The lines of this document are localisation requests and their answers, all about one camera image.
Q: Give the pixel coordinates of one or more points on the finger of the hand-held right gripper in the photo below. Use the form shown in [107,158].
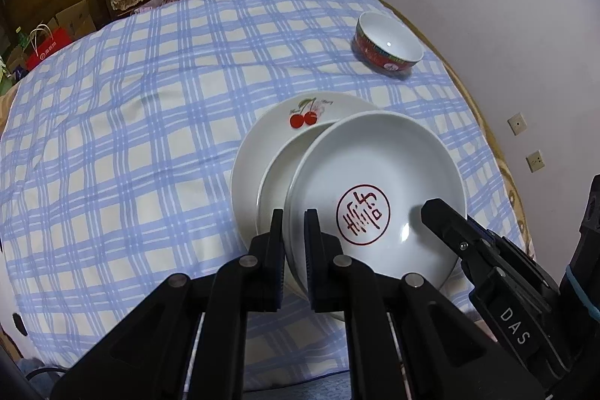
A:
[508,250]
[450,226]

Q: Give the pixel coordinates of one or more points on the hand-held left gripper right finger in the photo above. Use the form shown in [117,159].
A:
[316,269]

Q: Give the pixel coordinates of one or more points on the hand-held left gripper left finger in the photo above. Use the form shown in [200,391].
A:
[269,269]

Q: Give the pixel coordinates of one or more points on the white cherry plate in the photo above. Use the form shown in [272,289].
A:
[375,156]
[281,119]
[276,179]

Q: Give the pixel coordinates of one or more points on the person's blue jeans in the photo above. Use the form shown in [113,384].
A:
[290,390]

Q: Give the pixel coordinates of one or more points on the blue plaid cloth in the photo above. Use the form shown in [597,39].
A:
[117,147]

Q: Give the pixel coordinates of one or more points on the small box with pink packets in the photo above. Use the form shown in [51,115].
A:
[150,4]

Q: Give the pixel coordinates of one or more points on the brown floral blanket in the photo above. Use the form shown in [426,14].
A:
[5,109]

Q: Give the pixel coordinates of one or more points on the red paper bag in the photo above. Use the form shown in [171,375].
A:
[49,48]

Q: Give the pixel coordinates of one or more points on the cardboard box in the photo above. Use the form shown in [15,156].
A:
[77,20]

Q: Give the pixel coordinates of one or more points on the wall socket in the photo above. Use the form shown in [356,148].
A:
[536,161]
[518,124]

